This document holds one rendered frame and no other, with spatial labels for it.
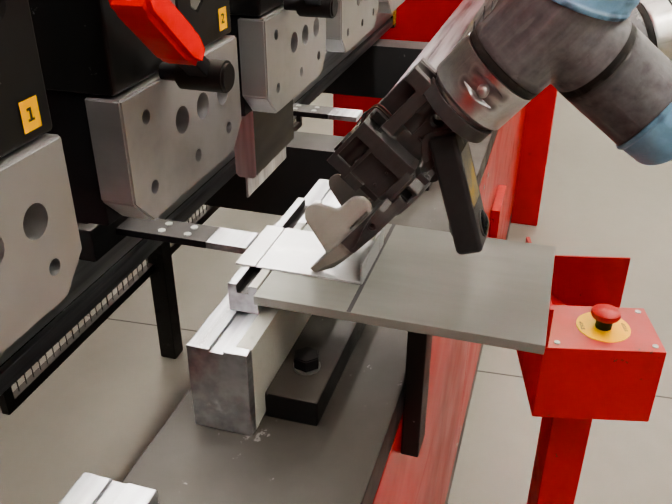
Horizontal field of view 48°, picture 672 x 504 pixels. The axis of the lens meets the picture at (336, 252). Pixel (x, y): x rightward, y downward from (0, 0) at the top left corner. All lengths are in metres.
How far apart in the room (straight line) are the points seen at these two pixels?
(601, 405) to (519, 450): 0.93
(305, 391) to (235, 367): 0.08
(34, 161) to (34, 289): 0.06
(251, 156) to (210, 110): 0.18
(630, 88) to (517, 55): 0.09
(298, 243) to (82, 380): 1.58
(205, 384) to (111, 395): 1.52
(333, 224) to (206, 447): 0.24
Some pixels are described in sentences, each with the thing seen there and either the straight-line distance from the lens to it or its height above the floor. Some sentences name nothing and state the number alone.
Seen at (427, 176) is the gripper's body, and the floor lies 1.11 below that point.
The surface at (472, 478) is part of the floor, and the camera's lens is 1.94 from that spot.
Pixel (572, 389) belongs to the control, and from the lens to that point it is 1.09.
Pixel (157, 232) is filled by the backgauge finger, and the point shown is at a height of 1.00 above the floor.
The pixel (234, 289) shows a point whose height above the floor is 0.99.
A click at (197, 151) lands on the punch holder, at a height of 1.19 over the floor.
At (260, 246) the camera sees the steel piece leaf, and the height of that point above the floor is 1.00.
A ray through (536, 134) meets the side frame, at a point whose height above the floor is 0.38.
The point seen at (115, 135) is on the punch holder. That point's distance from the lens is 0.42.
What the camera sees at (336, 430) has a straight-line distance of 0.74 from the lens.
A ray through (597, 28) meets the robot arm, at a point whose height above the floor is 1.25.
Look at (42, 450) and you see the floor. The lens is 2.11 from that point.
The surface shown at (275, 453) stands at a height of 0.87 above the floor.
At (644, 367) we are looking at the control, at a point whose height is 0.75.
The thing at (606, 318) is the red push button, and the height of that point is 0.81.
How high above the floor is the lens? 1.37
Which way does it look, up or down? 29 degrees down
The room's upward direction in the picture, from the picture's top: straight up
